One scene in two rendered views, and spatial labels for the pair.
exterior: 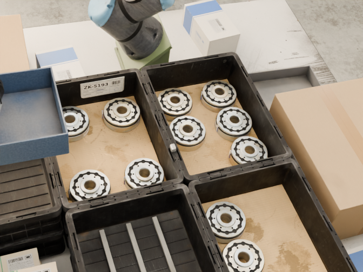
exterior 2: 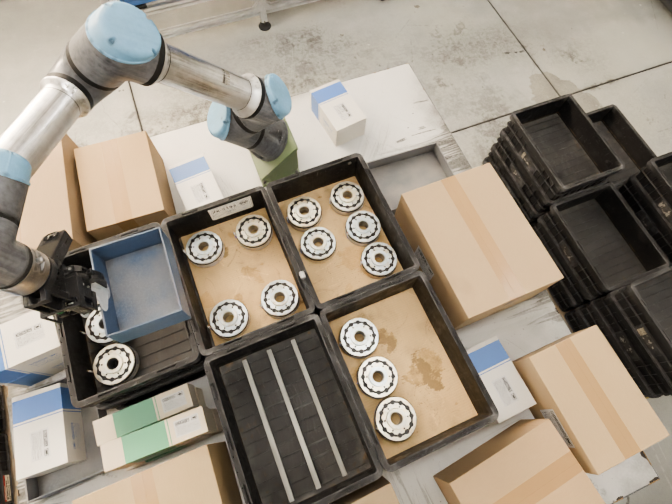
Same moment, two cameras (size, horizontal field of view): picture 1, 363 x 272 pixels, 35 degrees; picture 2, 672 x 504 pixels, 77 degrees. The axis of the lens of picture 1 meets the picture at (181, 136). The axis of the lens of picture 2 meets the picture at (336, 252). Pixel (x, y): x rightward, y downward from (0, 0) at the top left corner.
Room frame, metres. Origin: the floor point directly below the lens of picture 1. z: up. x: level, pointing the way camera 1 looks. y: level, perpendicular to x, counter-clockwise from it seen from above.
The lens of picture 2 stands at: (0.51, -0.07, 1.97)
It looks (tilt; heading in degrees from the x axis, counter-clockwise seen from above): 68 degrees down; 0
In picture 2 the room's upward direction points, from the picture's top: 4 degrees clockwise
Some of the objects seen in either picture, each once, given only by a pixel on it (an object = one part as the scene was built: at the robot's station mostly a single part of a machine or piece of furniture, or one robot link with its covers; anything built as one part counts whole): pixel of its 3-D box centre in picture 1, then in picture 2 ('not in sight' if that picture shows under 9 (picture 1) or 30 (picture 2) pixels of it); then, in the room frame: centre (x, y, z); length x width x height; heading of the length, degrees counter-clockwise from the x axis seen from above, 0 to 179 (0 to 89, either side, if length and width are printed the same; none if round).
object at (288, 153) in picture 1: (212, 112); (340, 226); (1.02, -0.07, 0.92); 0.40 x 0.30 x 0.02; 27
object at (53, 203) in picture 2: not in sight; (33, 209); (1.06, 0.87, 0.80); 0.40 x 0.30 x 0.20; 23
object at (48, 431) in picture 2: not in sight; (49, 429); (0.45, 0.65, 0.75); 0.20 x 0.12 x 0.09; 23
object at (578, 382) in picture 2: not in sight; (579, 396); (0.63, -0.76, 0.78); 0.30 x 0.22 x 0.16; 28
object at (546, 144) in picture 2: not in sight; (540, 170); (1.65, -0.96, 0.37); 0.40 x 0.30 x 0.45; 26
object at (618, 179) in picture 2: not in sight; (599, 158); (1.83, -1.33, 0.26); 0.40 x 0.30 x 0.23; 26
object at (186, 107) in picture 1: (174, 101); (304, 211); (1.09, 0.04, 0.86); 0.10 x 0.10 x 0.01
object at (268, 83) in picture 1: (283, 96); (411, 179); (1.32, -0.31, 0.73); 0.27 x 0.20 x 0.05; 114
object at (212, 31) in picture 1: (209, 28); (337, 112); (1.56, -0.03, 0.75); 0.20 x 0.12 x 0.09; 33
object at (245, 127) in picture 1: (234, 121); (363, 226); (1.06, -0.14, 0.86); 0.10 x 0.10 x 0.01
